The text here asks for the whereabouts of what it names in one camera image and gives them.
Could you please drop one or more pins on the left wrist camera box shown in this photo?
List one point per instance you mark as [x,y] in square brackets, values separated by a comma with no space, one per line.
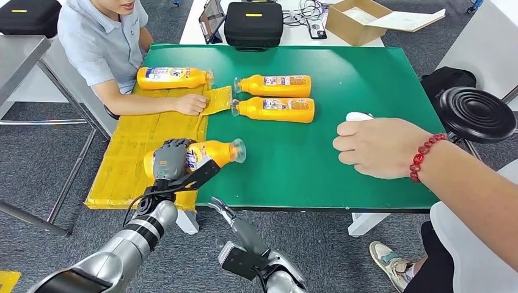
[198,178]

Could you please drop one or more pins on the orange detergent bottle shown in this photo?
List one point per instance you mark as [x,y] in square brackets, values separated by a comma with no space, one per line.
[174,84]
[279,91]
[218,151]
[279,117]

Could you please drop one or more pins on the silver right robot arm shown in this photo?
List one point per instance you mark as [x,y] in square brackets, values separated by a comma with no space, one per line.
[283,279]

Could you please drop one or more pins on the black tablet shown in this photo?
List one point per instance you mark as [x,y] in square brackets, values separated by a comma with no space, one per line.
[210,20]

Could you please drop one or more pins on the white table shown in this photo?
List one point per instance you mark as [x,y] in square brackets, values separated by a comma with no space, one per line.
[473,40]
[189,38]

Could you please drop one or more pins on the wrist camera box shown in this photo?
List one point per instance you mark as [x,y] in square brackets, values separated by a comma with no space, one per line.
[232,252]
[198,178]

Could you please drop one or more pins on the yellow taped cardboard sheet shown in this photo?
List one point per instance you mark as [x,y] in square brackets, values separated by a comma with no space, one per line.
[129,133]

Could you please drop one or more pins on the black bag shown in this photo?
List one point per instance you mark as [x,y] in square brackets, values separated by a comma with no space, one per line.
[441,83]

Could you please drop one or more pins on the black carrying case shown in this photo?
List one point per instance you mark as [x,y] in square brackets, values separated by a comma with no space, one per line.
[253,30]
[28,22]

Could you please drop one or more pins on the person's forearm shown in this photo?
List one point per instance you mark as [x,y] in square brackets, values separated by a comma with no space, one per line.
[473,194]

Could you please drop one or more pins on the grey metal table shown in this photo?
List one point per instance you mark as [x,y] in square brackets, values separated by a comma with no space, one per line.
[20,60]

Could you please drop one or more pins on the person's right forearm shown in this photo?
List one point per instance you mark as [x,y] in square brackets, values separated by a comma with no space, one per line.
[137,105]

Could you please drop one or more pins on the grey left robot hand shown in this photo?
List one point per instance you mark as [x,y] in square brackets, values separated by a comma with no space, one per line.
[170,161]

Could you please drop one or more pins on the black handheld device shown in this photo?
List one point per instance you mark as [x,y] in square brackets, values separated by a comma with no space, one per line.
[316,30]

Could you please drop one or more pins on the green table mat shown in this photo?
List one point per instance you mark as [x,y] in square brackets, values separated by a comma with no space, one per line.
[283,170]

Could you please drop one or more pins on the person's right hand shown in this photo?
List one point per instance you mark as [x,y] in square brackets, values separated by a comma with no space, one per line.
[192,105]

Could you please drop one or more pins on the person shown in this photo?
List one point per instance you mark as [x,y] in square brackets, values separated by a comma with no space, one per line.
[477,250]
[101,44]

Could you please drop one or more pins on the white table leg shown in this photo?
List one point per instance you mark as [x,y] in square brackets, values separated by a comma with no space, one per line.
[188,222]
[364,224]

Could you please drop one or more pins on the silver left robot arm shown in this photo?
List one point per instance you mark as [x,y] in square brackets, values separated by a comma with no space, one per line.
[133,242]

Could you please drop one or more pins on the pale sneaker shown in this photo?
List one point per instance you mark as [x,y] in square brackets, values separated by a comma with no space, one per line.
[388,263]

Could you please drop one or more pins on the person's hand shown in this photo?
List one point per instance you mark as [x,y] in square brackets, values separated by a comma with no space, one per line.
[380,147]

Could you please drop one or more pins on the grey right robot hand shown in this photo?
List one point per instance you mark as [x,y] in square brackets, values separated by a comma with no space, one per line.
[249,236]

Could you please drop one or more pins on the white packing sheet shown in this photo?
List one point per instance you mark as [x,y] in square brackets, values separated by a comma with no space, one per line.
[360,15]

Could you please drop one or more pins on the black round stool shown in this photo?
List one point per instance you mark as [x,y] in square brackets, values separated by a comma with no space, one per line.
[477,115]

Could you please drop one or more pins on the brown cardboard box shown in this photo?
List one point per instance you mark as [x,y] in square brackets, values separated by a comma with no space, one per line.
[348,31]

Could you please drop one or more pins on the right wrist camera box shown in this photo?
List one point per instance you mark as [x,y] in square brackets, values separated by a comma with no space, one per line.
[232,252]

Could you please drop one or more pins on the white black round device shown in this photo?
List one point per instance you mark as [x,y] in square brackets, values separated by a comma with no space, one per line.
[358,116]

